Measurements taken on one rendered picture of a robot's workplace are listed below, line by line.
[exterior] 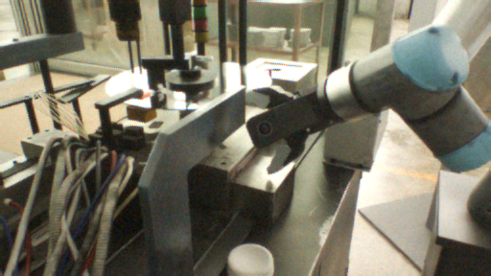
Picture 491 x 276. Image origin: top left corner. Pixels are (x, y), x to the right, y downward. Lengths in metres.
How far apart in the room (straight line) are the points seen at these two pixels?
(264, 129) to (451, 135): 0.23
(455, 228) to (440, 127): 0.31
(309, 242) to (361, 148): 0.29
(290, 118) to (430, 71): 0.19
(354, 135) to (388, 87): 0.39
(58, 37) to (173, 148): 0.43
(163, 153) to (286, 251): 0.30
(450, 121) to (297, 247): 0.31
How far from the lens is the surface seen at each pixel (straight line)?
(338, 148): 0.87
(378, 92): 0.48
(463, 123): 0.51
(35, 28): 1.82
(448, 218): 0.80
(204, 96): 0.69
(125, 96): 0.63
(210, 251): 0.63
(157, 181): 0.43
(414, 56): 0.45
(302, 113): 0.54
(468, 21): 0.62
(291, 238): 0.67
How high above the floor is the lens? 1.17
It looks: 25 degrees down
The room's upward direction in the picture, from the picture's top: straight up
